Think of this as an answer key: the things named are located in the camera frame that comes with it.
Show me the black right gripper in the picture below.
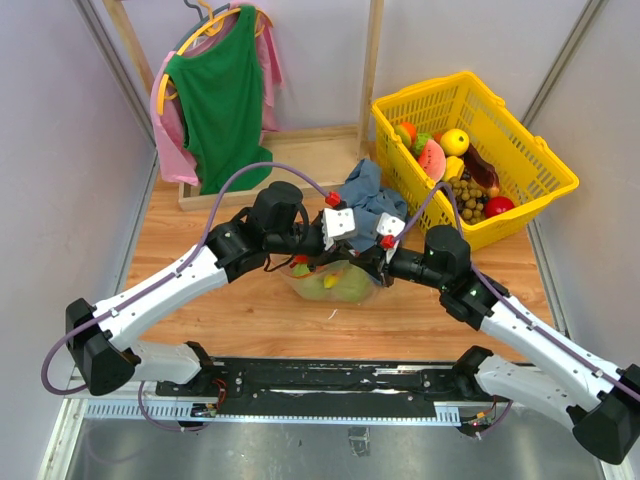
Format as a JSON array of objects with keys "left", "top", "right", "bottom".
[{"left": 350, "top": 242, "right": 448, "bottom": 290}]

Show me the yellow banana toy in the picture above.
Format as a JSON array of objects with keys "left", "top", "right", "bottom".
[{"left": 323, "top": 273, "right": 340, "bottom": 289}]

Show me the green cabbage toy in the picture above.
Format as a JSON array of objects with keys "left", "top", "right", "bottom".
[
  {"left": 294, "top": 273, "right": 330, "bottom": 300},
  {"left": 334, "top": 266, "right": 376, "bottom": 303}
]

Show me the clear zip top bag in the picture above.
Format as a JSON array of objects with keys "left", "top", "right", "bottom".
[{"left": 280, "top": 260, "right": 382, "bottom": 304}]

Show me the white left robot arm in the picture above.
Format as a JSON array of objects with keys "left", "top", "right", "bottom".
[{"left": 65, "top": 181, "right": 356, "bottom": 396}]

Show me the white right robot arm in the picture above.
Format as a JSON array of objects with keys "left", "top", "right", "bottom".
[{"left": 374, "top": 217, "right": 639, "bottom": 465}]

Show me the green tank top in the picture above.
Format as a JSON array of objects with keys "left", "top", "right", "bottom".
[{"left": 165, "top": 5, "right": 273, "bottom": 195}]

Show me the blue crumpled cloth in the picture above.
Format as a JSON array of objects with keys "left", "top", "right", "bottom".
[{"left": 338, "top": 159, "right": 408, "bottom": 253}]

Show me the wooden clothes rack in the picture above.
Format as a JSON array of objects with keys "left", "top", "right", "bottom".
[{"left": 102, "top": 1, "right": 384, "bottom": 211}]

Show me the red apple toy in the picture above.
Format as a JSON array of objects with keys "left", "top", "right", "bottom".
[{"left": 484, "top": 196, "right": 515, "bottom": 219}]

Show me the yellow bell pepper toy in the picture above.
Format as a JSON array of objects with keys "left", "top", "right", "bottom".
[{"left": 442, "top": 156, "right": 465, "bottom": 182}]

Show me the watermelon slice toy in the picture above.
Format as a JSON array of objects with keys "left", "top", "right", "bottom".
[{"left": 418, "top": 139, "right": 446, "bottom": 182}]

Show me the green custard apple toy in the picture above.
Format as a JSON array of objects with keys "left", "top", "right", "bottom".
[{"left": 411, "top": 133, "right": 433, "bottom": 157}]

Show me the yellow lemon toy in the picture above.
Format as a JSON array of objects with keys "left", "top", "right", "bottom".
[{"left": 440, "top": 128, "right": 470, "bottom": 157}]

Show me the orange peach toy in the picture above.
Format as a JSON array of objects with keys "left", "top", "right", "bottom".
[{"left": 394, "top": 121, "right": 417, "bottom": 149}]

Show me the yellow plastic basket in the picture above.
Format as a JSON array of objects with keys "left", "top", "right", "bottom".
[{"left": 371, "top": 71, "right": 579, "bottom": 250}]

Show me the pink shirt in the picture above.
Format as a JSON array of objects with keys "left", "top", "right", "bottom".
[{"left": 150, "top": 26, "right": 284, "bottom": 186}]

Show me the yellow clothes hanger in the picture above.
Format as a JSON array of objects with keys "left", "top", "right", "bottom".
[{"left": 153, "top": 4, "right": 274, "bottom": 116}]

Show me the grey clothes hanger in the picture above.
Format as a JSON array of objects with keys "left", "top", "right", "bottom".
[{"left": 174, "top": 0, "right": 230, "bottom": 50}]

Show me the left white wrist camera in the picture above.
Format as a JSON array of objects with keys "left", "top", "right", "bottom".
[{"left": 321, "top": 208, "right": 357, "bottom": 251}]

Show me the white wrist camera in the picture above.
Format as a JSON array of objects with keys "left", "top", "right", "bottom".
[
  {"left": 321, "top": 208, "right": 357, "bottom": 251},
  {"left": 375, "top": 212, "right": 406, "bottom": 250}
]

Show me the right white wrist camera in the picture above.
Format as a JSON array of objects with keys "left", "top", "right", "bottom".
[{"left": 375, "top": 212, "right": 406, "bottom": 250}]

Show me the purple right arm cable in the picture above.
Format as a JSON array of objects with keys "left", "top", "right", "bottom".
[{"left": 382, "top": 182, "right": 640, "bottom": 401}]

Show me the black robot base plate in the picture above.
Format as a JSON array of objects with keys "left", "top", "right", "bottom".
[{"left": 155, "top": 357, "right": 493, "bottom": 421}]

